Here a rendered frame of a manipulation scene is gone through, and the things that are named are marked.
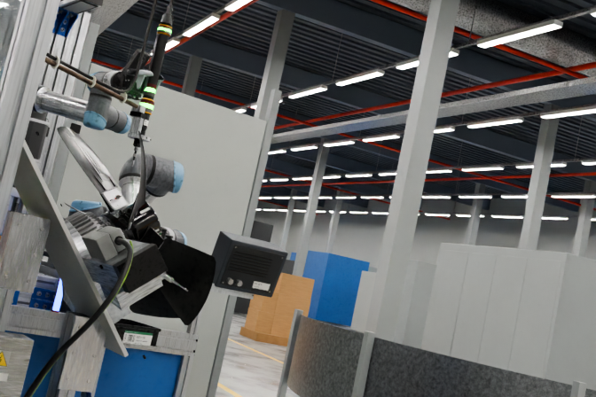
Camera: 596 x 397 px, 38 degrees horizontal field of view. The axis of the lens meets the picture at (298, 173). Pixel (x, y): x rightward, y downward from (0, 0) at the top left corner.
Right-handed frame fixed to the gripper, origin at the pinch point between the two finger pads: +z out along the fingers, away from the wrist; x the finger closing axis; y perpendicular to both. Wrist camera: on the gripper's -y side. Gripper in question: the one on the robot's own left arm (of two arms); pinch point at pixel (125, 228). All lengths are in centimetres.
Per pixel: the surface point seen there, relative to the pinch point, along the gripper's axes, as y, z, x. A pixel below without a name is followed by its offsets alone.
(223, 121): -73, -194, -65
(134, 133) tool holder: 0.7, 14.9, -28.8
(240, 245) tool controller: 17, -55, -5
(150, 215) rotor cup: 16.9, 18.6, -6.7
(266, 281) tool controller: 26, -69, 5
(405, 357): 73, -148, 21
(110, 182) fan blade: 1.5, 19.8, -12.2
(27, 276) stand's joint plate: 3.0, 46.0, 18.0
